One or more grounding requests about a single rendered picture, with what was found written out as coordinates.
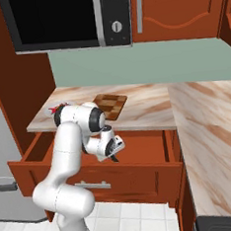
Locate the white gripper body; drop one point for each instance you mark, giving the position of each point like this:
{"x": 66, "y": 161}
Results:
{"x": 118, "y": 143}

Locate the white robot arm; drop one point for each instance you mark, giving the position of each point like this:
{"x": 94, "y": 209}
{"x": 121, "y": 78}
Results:
{"x": 66, "y": 151}

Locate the brown open drawer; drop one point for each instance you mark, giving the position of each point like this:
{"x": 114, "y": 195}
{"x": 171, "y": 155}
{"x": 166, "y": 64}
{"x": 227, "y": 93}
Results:
{"x": 139, "y": 181}

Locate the checkered wooden cutting board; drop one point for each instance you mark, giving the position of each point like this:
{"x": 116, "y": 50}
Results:
{"x": 111, "y": 104}

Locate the red meat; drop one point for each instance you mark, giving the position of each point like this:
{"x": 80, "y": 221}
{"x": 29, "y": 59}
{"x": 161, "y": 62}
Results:
{"x": 53, "y": 109}

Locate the brown base cabinet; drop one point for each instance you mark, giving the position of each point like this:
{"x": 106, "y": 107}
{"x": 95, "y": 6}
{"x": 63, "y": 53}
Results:
{"x": 184, "y": 187}

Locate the grey fridge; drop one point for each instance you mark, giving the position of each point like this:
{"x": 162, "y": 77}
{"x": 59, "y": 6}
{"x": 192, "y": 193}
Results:
{"x": 4, "y": 147}

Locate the brown tall cabinet panel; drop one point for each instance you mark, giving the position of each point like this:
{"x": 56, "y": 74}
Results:
{"x": 22, "y": 82}

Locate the round silver microwave knob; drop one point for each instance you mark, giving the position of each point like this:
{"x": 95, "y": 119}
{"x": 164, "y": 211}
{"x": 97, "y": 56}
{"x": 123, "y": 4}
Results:
{"x": 116, "y": 26}

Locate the dark appliance top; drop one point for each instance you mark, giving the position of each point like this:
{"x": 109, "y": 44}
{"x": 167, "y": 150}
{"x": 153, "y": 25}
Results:
{"x": 224, "y": 224}

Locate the black microwave oven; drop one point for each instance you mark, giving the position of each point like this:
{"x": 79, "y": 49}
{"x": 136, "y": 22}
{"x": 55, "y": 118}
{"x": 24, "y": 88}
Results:
{"x": 56, "y": 20}

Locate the brown wall cupboard door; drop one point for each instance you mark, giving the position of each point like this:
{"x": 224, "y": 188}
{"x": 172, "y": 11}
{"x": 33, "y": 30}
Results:
{"x": 181, "y": 9}

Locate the brown corner wall cupboard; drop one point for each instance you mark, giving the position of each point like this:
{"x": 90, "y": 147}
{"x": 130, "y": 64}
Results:
{"x": 228, "y": 15}

